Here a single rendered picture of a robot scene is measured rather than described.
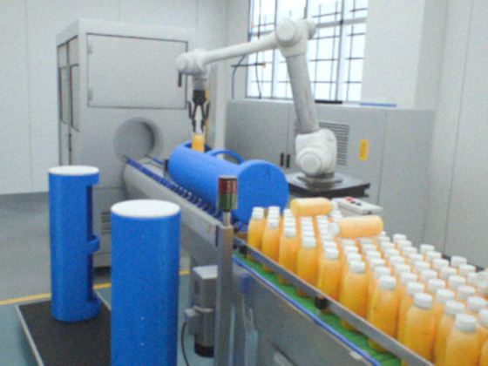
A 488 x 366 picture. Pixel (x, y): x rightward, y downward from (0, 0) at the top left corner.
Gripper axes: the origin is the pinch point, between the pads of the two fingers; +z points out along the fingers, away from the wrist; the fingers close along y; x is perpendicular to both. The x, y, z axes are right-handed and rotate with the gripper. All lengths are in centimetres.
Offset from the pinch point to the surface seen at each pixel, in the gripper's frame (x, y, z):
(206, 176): 49, 13, 20
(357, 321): 171, 20, 36
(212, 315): 103, 30, 62
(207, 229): 50, 12, 45
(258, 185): 77, 1, 19
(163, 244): 77, 42, 42
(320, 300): 158, 22, 35
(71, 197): -28, 64, 43
